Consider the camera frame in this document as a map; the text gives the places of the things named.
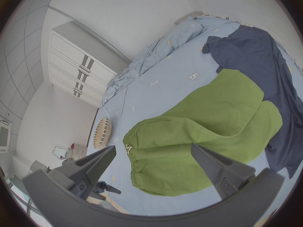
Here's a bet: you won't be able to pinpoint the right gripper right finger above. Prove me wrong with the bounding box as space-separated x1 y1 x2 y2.
190 143 257 201

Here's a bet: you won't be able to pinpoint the pale blue quilt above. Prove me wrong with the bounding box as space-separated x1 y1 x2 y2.
101 16 205 107

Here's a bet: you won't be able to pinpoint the white chest of drawers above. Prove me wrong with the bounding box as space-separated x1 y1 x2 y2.
67 144 87 157

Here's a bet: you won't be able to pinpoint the wavy white wall mirror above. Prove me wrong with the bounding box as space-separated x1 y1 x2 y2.
52 146 67 160

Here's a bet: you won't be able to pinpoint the dark blue garment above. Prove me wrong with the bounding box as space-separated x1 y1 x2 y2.
202 25 303 179

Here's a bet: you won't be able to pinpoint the white wardrobe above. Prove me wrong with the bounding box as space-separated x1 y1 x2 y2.
48 21 119 108

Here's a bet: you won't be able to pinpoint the green shorts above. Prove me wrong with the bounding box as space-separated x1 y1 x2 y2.
123 68 283 196

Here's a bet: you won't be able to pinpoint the ceiling air conditioner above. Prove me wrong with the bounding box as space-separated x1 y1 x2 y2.
0 120 11 153

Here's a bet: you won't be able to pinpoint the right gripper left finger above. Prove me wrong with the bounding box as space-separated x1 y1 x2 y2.
51 145 117 199

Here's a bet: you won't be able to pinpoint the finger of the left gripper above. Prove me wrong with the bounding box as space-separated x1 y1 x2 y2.
105 184 122 195

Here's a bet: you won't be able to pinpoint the bed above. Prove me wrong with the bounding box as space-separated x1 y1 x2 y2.
86 0 303 216

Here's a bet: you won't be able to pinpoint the window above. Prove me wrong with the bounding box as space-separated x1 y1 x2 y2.
5 175 51 224

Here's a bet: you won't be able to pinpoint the round woven basket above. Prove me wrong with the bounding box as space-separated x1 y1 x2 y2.
93 116 112 150

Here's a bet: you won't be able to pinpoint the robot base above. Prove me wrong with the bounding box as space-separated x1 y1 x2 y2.
96 193 114 213

